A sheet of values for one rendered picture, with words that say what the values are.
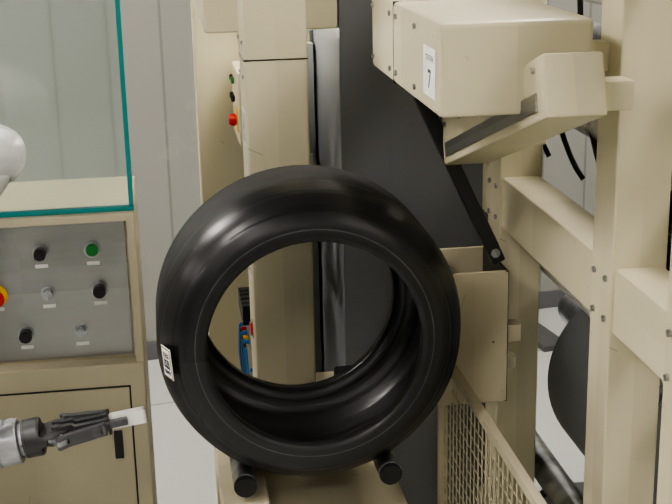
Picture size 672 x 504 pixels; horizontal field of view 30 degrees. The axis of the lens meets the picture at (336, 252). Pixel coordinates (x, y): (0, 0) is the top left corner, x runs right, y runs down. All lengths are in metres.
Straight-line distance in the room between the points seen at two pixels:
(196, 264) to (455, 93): 0.59
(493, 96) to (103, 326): 1.39
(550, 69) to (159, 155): 3.58
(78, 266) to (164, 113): 2.36
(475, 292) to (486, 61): 0.80
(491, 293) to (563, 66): 0.87
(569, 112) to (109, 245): 1.42
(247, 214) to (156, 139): 3.11
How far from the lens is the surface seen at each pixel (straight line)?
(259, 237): 2.24
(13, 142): 2.58
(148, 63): 5.29
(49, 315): 3.08
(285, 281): 2.66
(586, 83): 1.94
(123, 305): 3.06
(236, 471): 2.45
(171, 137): 5.35
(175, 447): 4.74
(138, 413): 2.46
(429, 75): 2.04
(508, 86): 2.01
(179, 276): 2.29
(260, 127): 2.58
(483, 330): 2.71
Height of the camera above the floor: 2.00
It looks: 16 degrees down
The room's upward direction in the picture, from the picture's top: 1 degrees counter-clockwise
